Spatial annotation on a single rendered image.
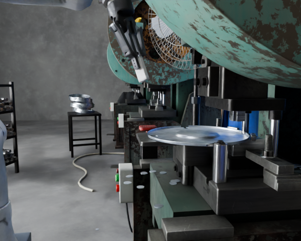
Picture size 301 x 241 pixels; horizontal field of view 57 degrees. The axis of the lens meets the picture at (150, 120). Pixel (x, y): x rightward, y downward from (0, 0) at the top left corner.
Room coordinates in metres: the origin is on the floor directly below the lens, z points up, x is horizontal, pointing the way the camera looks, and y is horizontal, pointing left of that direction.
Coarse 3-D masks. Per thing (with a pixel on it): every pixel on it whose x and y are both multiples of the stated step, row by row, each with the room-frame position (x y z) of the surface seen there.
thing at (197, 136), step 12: (156, 132) 0.83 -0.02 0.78; (168, 132) 0.83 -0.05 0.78; (180, 132) 0.80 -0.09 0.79; (192, 132) 0.80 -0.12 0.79; (204, 132) 0.80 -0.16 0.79; (216, 132) 0.80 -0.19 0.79; (228, 132) 0.83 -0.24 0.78; (240, 132) 0.83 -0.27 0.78; (180, 144) 0.67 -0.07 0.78; (192, 144) 0.66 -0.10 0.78; (204, 144) 0.65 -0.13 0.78; (228, 144) 0.66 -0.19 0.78
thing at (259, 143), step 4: (244, 132) 0.84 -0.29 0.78; (256, 136) 0.78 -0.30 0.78; (248, 140) 0.74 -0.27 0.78; (256, 140) 0.74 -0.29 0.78; (260, 140) 0.74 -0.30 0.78; (264, 140) 0.75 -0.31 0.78; (236, 144) 0.74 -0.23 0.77; (240, 144) 0.74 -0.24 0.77; (244, 144) 0.74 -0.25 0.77; (248, 144) 0.74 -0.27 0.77; (252, 144) 0.74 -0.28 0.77; (256, 144) 0.74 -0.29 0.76; (260, 144) 0.74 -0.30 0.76; (228, 148) 0.76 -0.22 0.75; (232, 148) 0.74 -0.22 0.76; (236, 148) 0.73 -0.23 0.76; (240, 148) 0.74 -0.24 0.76; (244, 148) 0.74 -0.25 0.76; (248, 148) 0.74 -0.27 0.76; (252, 148) 0.74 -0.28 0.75; (256, 148) 0.74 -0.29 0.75; (260, 148) 0.74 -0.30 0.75; (228, 152) 0.76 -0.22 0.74; (232, 152) 0.74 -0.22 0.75; (236, 152) 0.74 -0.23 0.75; (240, 152) 0.74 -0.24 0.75; (244, 152) 0.74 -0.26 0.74
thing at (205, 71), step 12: (204, 60) 0.84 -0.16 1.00; (204, 72) 0.78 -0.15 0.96; (216, 72) 0.75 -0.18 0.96; (228, 72) 0.73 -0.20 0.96; (204, 84) 0.76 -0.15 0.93; (216, 84) 0.75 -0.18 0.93; (228, 84) 0.73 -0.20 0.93; (240, 84) 0.74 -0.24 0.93; (252, 84) 0.74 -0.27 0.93; (264, 84) 0.74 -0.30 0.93; (204, 96) 0.87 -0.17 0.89; (216, 96) 0.75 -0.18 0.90; (228, 96) 0.73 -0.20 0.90; (240, 96) 0.74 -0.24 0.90; (252, 96) 0.74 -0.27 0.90; (264, 96) 0.74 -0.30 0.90
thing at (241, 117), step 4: (232, 112) 0.80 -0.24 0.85; (236, 112) 0.79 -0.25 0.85; (240, 112) 0.79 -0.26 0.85; (244, 112) 0.79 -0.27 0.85; (232, 116) 0.80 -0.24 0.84; (236, 116) 0.79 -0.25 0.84; (240, 116) 0.79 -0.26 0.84; (244, 116) 0.79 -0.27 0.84; (232, 120) 0.80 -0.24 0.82; (236, 120) 0.79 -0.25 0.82; (240, 120) 0.79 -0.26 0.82; (244, 120) 0.79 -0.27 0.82
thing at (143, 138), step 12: (144, 132) 0.84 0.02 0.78; (144, 144) 0.71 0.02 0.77; (156, 144) 0.71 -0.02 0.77; (168, 144) 0.71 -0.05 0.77; (180, 156) 0.78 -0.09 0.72; (192, 156) 0.74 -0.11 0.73; (204, 156) 0.75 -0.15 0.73; (180, 168) 0.78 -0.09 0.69; (192, 168) 0.75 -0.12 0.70; (180, 180) 0.77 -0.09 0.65; (192, 180) 0.75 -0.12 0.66
